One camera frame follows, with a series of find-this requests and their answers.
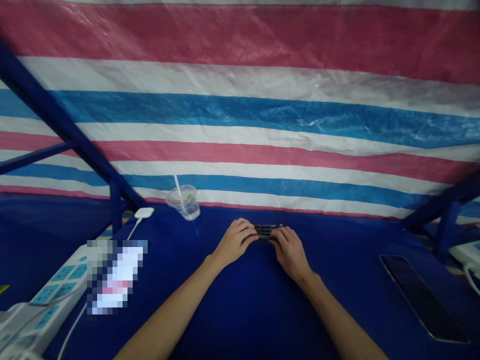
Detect striped red white blue tarpaulin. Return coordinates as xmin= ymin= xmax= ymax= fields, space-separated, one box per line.
xmin=0 ymin=0 xmax=480 ymax=227

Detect white power strip teal sockets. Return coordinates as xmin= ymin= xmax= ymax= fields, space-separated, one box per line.
xmin=0 ymin=243 xmax=91 ymax=360

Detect blue metal frame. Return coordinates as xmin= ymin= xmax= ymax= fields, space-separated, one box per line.
xmin=0 ymin=37 xmax=152 ymax=234
xmin=401 ymin=171 xmax=480 ymax=264

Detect person's left hand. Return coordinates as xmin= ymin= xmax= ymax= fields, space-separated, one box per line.
xmin=208 ymin=217 xmax=260 ymax=269

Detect clear plastic cup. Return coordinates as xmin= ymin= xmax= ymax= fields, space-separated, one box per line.
xmin=166 ymin=184 xmax=202 ymax=222

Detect person's right hand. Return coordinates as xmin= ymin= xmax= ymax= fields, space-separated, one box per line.
xmin=268 ymin=225 xmax=320 ymax=285

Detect bundle of black pens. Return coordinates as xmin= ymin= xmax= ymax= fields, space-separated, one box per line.
xmin=252 ymin=223 xmax=285 ymax=244

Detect black smartphone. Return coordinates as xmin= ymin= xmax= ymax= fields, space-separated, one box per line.
xmin=378 ymin=254 xmax=472 ymax=344

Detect white charging cable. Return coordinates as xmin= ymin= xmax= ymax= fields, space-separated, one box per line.
xmin=56 ymin=217 xmax=144 ymax=360

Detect white plug adapter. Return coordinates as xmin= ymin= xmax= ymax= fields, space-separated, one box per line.
xmin=0 ymin=302 xmax=50 ymax=360

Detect white drinking straw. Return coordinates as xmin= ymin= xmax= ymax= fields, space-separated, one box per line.
xmin=172 ymin=174 xmax=188 ymax=212

